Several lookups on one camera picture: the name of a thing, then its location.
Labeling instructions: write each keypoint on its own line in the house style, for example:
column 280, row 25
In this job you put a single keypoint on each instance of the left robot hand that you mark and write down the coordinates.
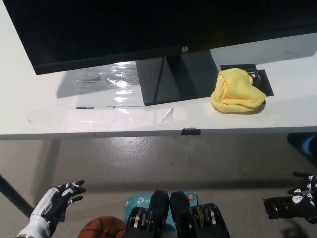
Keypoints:
column 54, row 200

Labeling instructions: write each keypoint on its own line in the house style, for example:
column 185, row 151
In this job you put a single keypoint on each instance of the yellow microfibre cloth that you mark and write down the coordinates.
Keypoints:
column 235, row 91

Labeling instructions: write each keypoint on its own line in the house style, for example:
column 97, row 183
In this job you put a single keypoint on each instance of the black diagonal desk leg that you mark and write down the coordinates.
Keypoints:
column 13, row 193

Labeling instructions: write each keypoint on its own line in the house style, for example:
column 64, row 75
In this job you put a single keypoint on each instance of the left black robot body block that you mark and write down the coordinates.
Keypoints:
column 156, row 205

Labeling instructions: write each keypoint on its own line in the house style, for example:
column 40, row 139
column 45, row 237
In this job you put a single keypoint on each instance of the black HP monitor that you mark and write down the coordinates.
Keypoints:
column 123, row 24

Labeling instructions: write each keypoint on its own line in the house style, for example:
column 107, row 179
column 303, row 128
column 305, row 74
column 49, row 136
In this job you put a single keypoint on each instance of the orange basketball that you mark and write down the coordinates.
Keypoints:
column 101, row 228

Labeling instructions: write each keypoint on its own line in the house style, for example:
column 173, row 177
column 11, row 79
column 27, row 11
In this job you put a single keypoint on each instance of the teal tp-link box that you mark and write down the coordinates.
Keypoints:
column 136, row 200

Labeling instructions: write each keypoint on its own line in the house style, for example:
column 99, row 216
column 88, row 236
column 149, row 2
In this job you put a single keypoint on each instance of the short thin black tape strip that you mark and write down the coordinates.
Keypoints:
column 84, row 107

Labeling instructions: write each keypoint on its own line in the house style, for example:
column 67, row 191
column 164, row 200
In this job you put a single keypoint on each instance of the clear plastic sheet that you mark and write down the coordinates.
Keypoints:
column 119, row 84

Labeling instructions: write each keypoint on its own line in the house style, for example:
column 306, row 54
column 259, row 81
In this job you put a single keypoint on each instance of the black and blue object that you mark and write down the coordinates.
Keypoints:
column 297, row 141

